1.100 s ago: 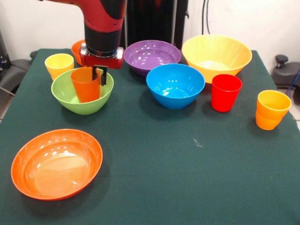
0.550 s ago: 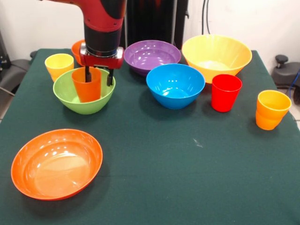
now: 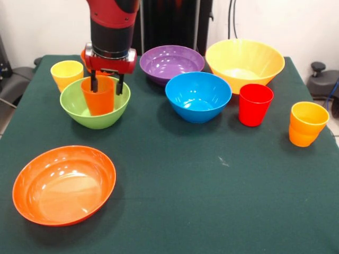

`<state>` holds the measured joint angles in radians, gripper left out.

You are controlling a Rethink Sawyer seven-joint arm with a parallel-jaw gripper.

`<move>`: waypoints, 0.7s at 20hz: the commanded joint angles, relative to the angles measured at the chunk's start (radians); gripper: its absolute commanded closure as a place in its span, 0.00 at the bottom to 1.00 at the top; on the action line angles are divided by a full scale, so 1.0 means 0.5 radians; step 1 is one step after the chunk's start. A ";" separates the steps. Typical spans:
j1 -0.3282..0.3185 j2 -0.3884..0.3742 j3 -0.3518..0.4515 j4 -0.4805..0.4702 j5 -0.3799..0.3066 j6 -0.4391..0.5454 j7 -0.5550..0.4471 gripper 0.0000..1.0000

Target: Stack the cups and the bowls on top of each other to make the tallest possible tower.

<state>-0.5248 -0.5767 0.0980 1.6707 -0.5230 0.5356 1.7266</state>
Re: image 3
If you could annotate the green bowl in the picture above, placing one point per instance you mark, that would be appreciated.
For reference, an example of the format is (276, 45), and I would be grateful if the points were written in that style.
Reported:
(100, 122)

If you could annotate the tall orange cup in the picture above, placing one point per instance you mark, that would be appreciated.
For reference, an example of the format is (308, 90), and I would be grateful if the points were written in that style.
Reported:
(99, 103)

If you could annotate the blue bowl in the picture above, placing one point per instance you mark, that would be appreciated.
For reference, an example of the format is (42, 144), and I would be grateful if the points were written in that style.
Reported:
(198, 105)

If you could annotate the yellow cup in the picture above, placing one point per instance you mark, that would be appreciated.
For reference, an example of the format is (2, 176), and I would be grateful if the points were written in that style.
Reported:
(66, 72)

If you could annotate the stepped orange-yellow cup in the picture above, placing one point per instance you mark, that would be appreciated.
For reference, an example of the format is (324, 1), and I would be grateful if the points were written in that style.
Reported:
(304, 129)

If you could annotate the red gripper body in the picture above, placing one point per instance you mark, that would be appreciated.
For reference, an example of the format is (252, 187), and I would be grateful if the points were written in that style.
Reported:
(111, 65)

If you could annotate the large yellow bowl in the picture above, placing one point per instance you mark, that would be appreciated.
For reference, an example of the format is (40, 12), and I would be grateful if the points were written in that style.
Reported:
(243, 61)

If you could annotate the dark green tablecloth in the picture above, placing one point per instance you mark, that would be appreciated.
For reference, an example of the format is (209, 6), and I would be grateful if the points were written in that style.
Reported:
(185, 185)

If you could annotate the dark grey equipment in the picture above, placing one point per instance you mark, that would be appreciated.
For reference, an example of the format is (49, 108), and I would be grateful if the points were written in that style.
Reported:
(3, 61)

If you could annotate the small orange bowl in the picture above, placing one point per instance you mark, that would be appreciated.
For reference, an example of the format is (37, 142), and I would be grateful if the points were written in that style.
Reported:
(82, 56)

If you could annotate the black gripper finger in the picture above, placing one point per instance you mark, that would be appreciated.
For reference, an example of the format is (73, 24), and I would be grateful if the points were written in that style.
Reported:
(119, 86)
(94, 83)

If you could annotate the purple bowl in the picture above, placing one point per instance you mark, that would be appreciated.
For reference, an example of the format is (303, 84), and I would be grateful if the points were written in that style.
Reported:
(172, 66)

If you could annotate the red cup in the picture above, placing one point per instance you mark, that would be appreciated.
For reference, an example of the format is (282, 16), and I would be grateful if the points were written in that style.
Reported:
(254, 111)

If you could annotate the wide shallow orange bowl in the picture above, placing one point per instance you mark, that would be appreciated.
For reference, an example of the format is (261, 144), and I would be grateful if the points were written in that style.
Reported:
(63, 190)

